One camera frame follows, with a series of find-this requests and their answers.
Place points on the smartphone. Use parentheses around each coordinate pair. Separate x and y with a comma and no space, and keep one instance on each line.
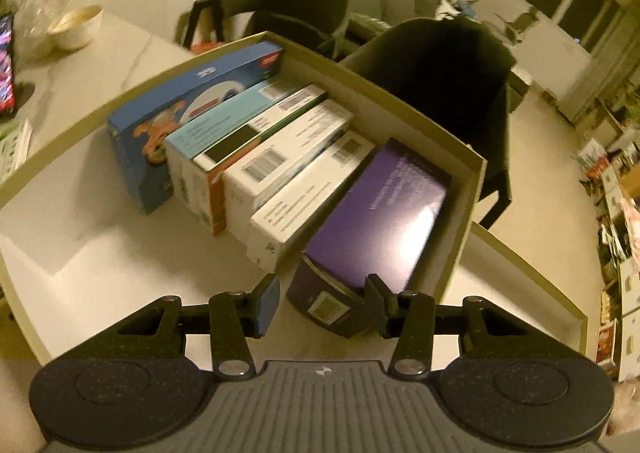
(6,68)

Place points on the purple medicine box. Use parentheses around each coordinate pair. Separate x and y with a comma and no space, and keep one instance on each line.
(380,213)

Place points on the phone stand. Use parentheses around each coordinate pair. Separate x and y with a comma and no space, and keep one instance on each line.
(25,93)

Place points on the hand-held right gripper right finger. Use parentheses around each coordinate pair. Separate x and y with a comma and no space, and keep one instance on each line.
(374,308)

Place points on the white green box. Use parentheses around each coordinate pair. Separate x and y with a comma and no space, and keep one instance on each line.
(15,150)

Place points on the teal medicine box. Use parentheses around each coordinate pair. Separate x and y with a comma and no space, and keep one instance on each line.
(220,120)

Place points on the office chair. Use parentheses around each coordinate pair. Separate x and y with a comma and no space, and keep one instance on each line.
(520,25)

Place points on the blue cartoon print box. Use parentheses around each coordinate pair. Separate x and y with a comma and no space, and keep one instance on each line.
(165,108)

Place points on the white orange medicine box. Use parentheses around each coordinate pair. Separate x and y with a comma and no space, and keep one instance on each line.
(270,125)

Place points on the beige cardboard box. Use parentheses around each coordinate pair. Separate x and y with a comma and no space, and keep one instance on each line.
(75,213)

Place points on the clear plastic bag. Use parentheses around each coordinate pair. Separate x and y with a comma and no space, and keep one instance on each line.
(40,13)

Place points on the white bowl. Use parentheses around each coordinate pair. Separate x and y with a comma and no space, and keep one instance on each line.
(75,30)

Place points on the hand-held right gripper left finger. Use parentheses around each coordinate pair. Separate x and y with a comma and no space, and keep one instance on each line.
(267,308)

